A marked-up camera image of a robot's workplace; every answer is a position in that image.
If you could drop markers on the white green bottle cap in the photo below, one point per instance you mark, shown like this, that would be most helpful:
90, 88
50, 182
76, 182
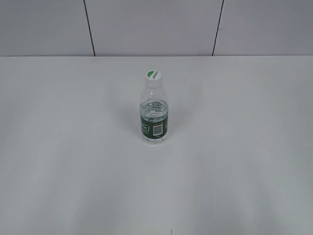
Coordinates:
153, 79

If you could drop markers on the clear water bottle green label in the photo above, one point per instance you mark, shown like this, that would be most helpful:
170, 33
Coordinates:
154, 110

